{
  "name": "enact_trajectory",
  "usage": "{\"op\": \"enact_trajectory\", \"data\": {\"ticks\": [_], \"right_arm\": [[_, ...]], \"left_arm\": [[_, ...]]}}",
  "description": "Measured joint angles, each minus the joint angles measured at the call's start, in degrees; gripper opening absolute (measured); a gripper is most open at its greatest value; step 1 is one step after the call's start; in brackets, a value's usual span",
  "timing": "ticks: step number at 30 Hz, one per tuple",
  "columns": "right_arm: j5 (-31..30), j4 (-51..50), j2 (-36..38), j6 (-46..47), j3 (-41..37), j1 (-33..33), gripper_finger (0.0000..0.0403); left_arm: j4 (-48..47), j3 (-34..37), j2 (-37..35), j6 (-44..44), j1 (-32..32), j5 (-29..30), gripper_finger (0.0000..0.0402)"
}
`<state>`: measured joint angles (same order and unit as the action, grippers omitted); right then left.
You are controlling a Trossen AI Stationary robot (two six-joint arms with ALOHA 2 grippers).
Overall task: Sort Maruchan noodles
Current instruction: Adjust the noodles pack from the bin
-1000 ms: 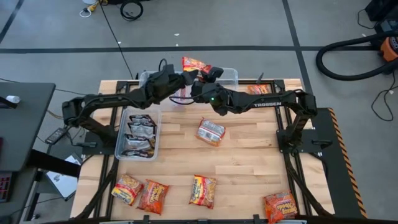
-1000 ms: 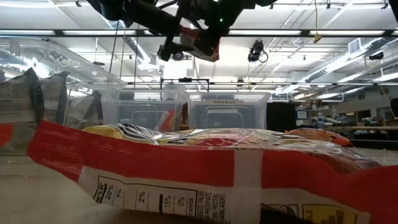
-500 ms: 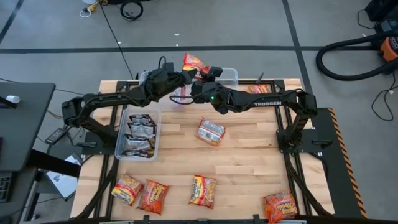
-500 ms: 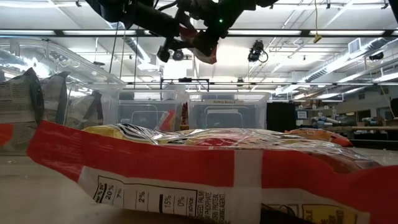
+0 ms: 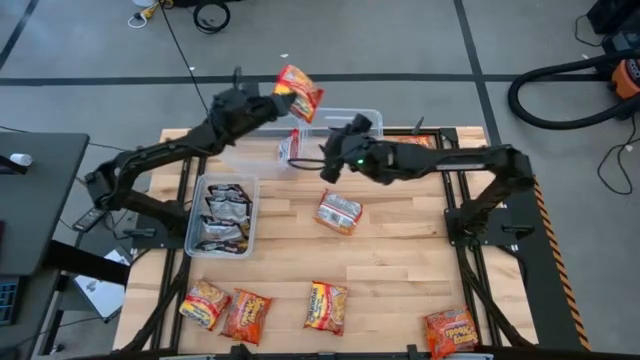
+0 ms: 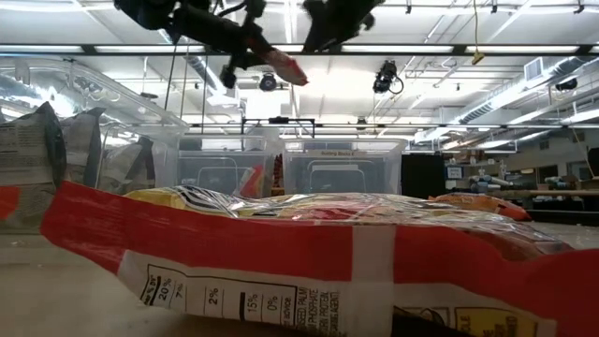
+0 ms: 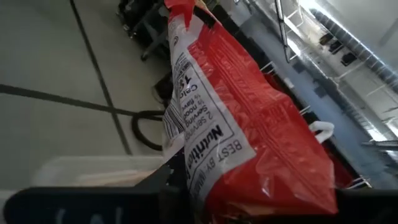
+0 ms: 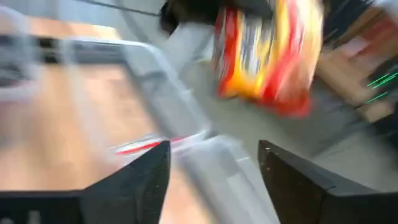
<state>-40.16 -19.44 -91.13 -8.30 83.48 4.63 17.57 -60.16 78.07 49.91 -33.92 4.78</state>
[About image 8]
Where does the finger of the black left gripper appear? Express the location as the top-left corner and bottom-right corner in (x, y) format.
(229, 0), (274, 18)

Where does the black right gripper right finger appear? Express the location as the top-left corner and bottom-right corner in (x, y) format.
(258, 139), (336, 224)

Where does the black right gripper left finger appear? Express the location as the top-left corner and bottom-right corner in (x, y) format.
(81, 140), (171, 224)

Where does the yellow red Maruchan noodle pack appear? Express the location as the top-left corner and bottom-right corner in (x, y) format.
(213, 0), (324, 118)

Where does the clear plastic bin white label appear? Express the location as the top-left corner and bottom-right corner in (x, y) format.
(172, 133), (280, 224)

